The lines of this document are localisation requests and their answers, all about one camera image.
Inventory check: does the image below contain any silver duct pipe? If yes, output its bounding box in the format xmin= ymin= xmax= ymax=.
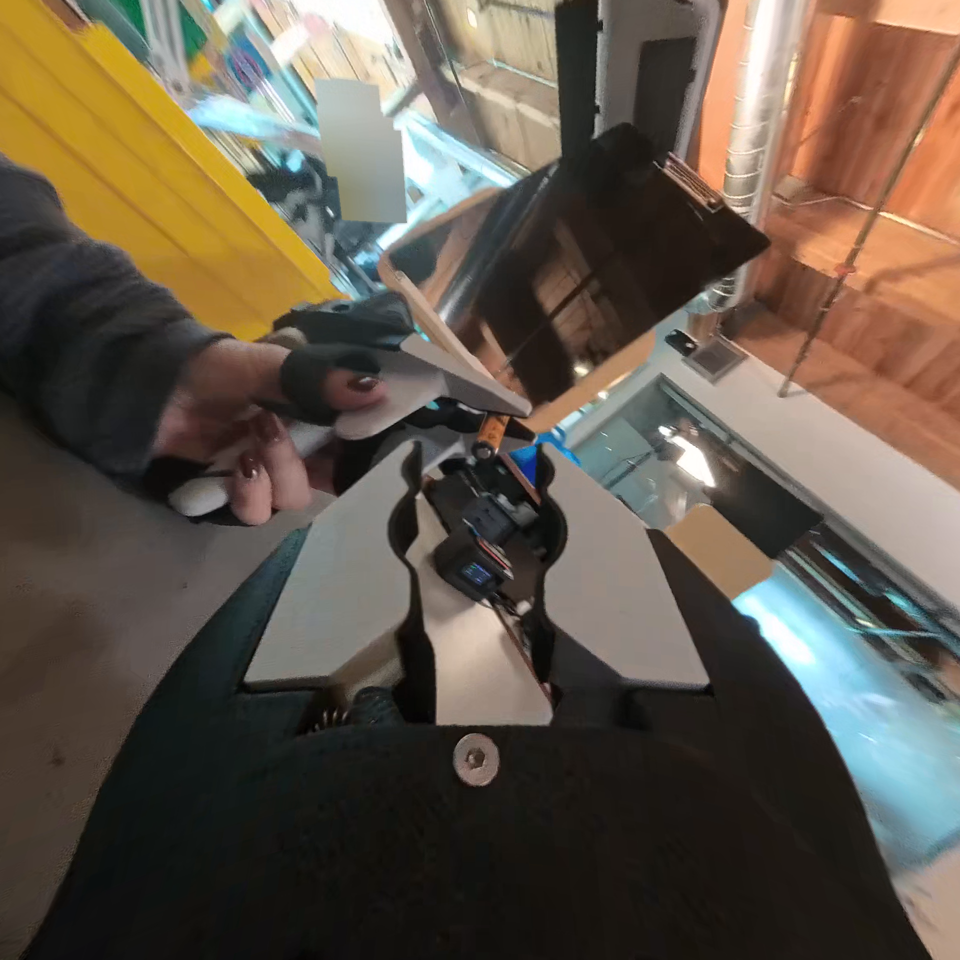
xmin=707 ymin=0 xmax=813 ymax=318

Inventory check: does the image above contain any wall vent grille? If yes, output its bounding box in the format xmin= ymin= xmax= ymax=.
xmin=684 ymin=336 xmax=753 ymax=385

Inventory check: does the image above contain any orange black battery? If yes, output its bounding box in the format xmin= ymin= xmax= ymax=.
xmin=470 ymin=414 xmax=538 ymax=461

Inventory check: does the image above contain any yellow plastic bin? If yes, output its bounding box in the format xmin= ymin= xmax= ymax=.
xmin=0 ymin=0 xmax=340 ymax=340

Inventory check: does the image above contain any person's left forearm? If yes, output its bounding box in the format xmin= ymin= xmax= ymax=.
xmin=0 ymin=153 xmax=235 ymax=483

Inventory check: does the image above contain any black square panel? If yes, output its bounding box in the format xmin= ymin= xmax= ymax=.
xmin=711 ymin=478 xmax=828 ymax=561

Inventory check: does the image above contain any person's left hand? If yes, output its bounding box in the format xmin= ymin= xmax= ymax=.
xmin=153 ymin=337 xmax=391 ymax=528

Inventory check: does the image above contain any tan rounded board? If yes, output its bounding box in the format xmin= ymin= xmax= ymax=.
xmin=662 ymin=501 xmax=775 ymax=603

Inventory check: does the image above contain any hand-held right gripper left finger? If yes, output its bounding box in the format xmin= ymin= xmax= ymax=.
xmin=242 ymin=440 xmax=438 ymax=725

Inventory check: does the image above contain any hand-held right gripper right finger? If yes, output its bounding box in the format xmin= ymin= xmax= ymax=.
xmin=532 ymin=442 xmax=713 ymax=697

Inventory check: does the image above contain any studio light on stand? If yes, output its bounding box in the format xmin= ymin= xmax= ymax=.
xmin=658 ymin=418 xmax=723 ymax=483

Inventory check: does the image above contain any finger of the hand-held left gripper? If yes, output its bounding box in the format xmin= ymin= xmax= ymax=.
xmin=384 ymin=336 xmax=535 ymax=420
xmin=333 ymin=373 xmax=450 ymax=441

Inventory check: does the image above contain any wood framed screen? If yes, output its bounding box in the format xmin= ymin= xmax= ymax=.
xmin=377 ymin=122 xmax=775 ymax=434

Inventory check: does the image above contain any black battery charger case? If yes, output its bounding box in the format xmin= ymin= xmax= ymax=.
xmin=432 ymin=527 xmax=516 ymax=603

